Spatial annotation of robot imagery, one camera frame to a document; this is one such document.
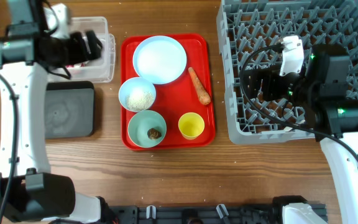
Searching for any orange carrot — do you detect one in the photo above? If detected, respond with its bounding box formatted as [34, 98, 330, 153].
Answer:
[188, 67, 211, 105]

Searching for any red serving tray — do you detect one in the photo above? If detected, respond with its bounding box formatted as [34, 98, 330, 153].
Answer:
[121, 34, 216, 151]

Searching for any pile of white rice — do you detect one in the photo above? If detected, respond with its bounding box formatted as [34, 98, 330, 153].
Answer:
[126, 90, 155, 111]

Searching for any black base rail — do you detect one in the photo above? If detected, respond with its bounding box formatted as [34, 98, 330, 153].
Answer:
[104, 203, 328, 224]

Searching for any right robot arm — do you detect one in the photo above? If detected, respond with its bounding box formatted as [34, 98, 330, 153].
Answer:
[239, 43, 358, 223]

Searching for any yellow plastic cup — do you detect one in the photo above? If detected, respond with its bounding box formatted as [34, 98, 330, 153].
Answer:
[178, 112, 205, 140]

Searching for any grey dishwasher rack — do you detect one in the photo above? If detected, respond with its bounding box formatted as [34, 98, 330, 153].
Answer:
[216, 0, 358, 144]

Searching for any clear plastic bin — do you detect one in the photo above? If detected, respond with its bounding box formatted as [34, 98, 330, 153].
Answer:
[48, 17, 115, 83]

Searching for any mint green bowl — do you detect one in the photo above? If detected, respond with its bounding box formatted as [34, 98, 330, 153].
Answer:
[127, 110, 167, 148]

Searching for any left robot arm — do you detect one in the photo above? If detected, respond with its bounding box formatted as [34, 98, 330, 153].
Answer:
[0, 1, 114, 223]

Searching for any light blue plate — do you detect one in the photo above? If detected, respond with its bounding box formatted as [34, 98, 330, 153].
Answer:
[132, 35, 187, 85]

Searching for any light blue bowl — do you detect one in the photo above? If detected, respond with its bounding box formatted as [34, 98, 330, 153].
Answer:
[119, 77, 157, 113]

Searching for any brown shiitake mushroom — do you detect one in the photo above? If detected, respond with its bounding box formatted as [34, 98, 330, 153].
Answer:
[147, 128, 162, 140]

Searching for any black plastic tray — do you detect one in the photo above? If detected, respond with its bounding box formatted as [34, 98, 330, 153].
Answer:
[45, 81, 95, 139]

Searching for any red snack wrapper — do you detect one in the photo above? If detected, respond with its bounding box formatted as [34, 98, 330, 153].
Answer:
[66, 62, 88, 68]

